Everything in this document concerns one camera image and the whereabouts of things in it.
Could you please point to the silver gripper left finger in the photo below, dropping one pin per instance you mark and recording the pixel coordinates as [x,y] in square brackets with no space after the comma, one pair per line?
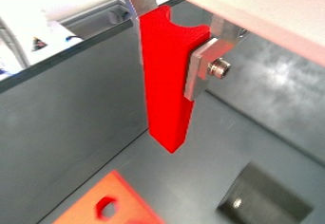
[142,0]

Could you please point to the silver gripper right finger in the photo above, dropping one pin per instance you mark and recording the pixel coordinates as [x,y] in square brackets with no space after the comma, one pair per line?
[204,60]

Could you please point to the red arch block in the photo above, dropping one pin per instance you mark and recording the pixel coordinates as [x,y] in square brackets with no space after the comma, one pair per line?
[167,44]

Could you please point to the red peg board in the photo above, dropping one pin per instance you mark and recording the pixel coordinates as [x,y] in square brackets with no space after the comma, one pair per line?
[109,203]

